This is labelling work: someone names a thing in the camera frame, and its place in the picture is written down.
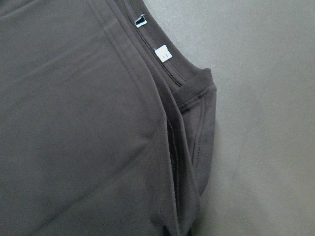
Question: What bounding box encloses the brown t-shirt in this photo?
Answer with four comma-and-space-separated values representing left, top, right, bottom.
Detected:
0, 0, 216, 236

